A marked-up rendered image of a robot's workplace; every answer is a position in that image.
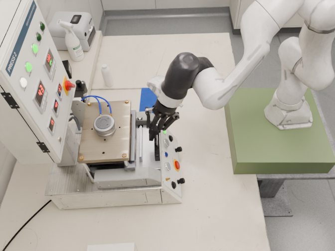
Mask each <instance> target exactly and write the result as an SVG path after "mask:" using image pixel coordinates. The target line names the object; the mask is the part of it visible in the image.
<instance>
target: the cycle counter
mask: <svg viewBox="0 0 335 251"><path fill-rule="evenodd" d="M43 93H44V89H43V87H42V85H41V83H40V85H39V89H38V92H37V96H36V98H37V100H38V101H39V103H40V104H41V100H42V96H43Z"/></svg>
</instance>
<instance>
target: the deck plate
mask: <svg viewBox="0 0 335 251"><path fill-rule="evenodd" d="M68 125H69V127H70V129H71V131H72V133H73V135H74V137H75V139H76V141H77V143H78V144H79V145H80V140H81V133H75V132H76V128H77V125H76V123H72V124H68ZM161 174H162V172H161ZM154 189H162V181H161V185H160V186H143V187H126V188H109V189H98V188H97V186H96V185H95V183H91V179H90V177H89V176H87V175H86V170H85V168H84V166H83V164H82V163H78V161H77V164H76V165H72V166H57V164H56V163H52V164H51V167H50V171H49V176H48V180H47V185H46V190H45V194H44V195H45V196H52V195H69V194H86V193H103V192H120V191H137V190H154Z"/></svg>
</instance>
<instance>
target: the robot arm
mask: <svg viewBox="0 0 335 251"><path fill-rule="evenodd" d="M295 13H298V14H299V15H300V16H301V17H302V18H303V19H304V23H303V26H302V29H301V32H300V34H299V38H297V37H290V38H288V39H286V40H285V41H283V42H282V43H281V45H280V47H279V49H278V54H279V57H280V61H281V81H280V83H279V86H278V88H277V89H276V91H275V93H274V95H273V97H272V100H271V101H270V103H269V104H268V105H267V106H266V108H265V109H264V113H265V118H266V119H267V120H268V121H269V122H270V123H272V124H273V125H275V126H276V127H277V128H278V129H279V130H287V129H298V128H309V127H311V125H312V123H313V117H312V113H311V111H310V106H309V104H308V102H307V101H306V100H305V96H304V94H305V92H306V90H307V88H308V87H309V88H310V89H312V90H313V91H320V90H323V89H325V88H327V87H328V86H330V85H331V83H332V81H333V79H334V78H335V73H334V70H333V67H332V58H331V48H332V42H333V40H334V37H335V0H255V1H254V2H253V3H252V4H251V5H250V6H249V7H248V8H247V9H246V11H245V12H244V13H243V15H242V17H241V22H240V30H241V35H242V39H243V43H244V55H243V58H242V59H241V61H240V62H239V63H238V64H237V65H236V66H235V68H234V69H233V70H232V71H231V72H230V73H229V75H228V76H227V77H226V78H225V79H223V78H222V76H221V75H220V74H219V73H218V71H217V70H216V68H215V67H214V66H213V65H212V63H211V62H210V61H209V59H208V58H206V57H196V56H195V55H194V54H192V53H190V52H182V53H180V54H178V55H177V56H176V57H175V59H173V61H172V62H171V63H170V65H169V68H168V70H167V73H166V75H165V77H164V76H162V75H158V76H155V77H153V78H152V79H150V80H148V81H147V86H148V87H149V88H150V89H151V90H152V91H153V92H154V94H155V95H156V96H157V97H158V98H157V100H156V103H155V104H154V105H153V106H152V108H148V107H145V114H146V116H147V128H149V141H153V140H154V138H155V136H156V135H158V134H159V133H160V132H161V130H163V131H165V130H166V129H167V128H168V127H169V126H170V125H171V124H172V123H173V122H174V121H176V120H178V119H179V112H175V111H176V109H177V107H179V106H180V107H182V106H183V104H182V102H183V100H184V98H185V97H186V95H187V91H188V89H191V88H193V89H194V91H195V92H196V94H197V95H198V97H199V99H200V101H201V103H202V105H203V107H205V108H207V109H210V110H218V109H221V108H223V107H224V106H225V105H226V104H227V103H228V102H229V101H230V99H231V98H232V96H233V95H234V93H235V92H236V91H237V89H238V88H239V87H240V86H241V85H242V84H243V83H244V81H245V80H246V79H247V78H248V77H249V76H250V75H251V73H252V72H253V71H254V70H255V69H256V68H257V67H258V65H259V64H260V63H261V62H262V61H263V60H264V58H265V57H266V56H267V55H268V53H269V51H270V43H271V41H272V38H273V36H274V35H275V34H276V33H277V32H278V31H279V30H280V29H281V28H282V27H283V26H284V25H285V24H286V23H287V22H288V21H289V20H290V19H291V18H292V17H293V16H294V15H295ZM152 112H153V113H154V114H155V116H154V119H153V121H152V123H150V115H151V113H152ZM167 118H168V119H167ZM159 119H160V121H159ZM158 121H159V123H158V125H157V122H158Z"/></svg>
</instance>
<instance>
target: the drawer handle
mask: <svg viewBox="0 0 335 251"><path fill-rule="evenodd" d="M154 140H155V161H160V138H159V134H158V135H156V136H155V138H154Z"/></svg>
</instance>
